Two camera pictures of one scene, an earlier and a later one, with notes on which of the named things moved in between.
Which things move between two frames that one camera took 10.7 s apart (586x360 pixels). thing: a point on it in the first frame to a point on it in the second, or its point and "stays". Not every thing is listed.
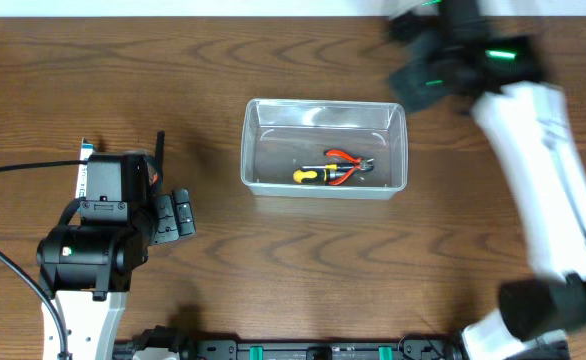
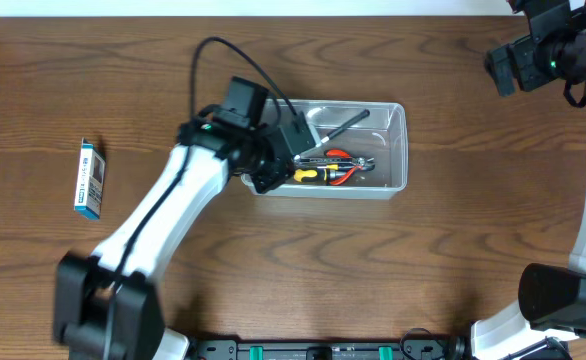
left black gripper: [174, 215] to [274, 167]
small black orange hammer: [155, 164] to [345, 127]
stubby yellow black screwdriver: [317, 175] stays
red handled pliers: [360, 163] stays
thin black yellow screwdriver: [333, 167] stays
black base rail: [298, 349] stays
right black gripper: [418, 85] to [515, 58]
